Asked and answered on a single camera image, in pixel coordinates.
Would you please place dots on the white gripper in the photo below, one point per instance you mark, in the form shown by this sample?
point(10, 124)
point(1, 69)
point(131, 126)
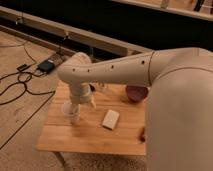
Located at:
point(79, 94)

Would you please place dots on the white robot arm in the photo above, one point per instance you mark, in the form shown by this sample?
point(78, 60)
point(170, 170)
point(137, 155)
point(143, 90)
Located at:
point(179, 108)

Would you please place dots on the dark red ceramic bowl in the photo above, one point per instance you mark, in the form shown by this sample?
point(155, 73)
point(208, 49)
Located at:
point(136, 94)

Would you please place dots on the red pepper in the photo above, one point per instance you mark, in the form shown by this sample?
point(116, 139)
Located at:
point(142, 135)

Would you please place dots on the black smartphone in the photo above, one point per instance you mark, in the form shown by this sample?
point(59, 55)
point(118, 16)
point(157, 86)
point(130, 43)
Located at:
point(93, 89)

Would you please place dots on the beige rectangular block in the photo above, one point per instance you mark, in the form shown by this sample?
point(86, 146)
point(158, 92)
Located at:
point(110, 119)

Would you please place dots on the wooden table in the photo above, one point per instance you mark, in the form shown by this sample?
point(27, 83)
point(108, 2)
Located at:
point(88, 135)

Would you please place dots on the black power adapter box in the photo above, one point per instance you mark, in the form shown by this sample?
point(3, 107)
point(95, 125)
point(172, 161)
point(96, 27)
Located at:
point(46, 66)

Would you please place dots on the small black plug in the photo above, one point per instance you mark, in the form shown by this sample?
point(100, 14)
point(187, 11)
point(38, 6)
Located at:
point(22, 67)

